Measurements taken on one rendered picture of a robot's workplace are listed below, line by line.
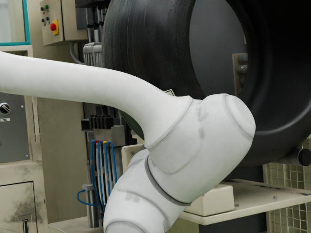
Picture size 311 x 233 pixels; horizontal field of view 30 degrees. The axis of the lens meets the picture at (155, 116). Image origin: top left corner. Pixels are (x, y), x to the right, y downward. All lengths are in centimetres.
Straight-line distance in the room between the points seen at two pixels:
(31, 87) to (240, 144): 32
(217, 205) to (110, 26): 49
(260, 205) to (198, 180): 59
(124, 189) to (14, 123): 103
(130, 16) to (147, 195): 55
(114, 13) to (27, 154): 68
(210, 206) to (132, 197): 48
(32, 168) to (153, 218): 103
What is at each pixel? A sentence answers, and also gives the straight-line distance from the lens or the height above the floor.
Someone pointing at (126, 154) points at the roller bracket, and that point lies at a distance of 161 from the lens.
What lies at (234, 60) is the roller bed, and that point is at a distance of 199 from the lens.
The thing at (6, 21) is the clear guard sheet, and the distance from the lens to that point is 189.
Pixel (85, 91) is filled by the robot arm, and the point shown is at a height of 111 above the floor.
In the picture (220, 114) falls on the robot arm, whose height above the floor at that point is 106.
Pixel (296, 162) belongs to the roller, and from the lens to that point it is 152.
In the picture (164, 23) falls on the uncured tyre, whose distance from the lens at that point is 126.
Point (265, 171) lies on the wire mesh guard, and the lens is 194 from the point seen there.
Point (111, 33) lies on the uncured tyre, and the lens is 140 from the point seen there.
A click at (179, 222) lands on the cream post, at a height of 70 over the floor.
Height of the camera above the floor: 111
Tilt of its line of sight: 3 degrees down
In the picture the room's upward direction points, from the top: 4 degrees counter-clockwise
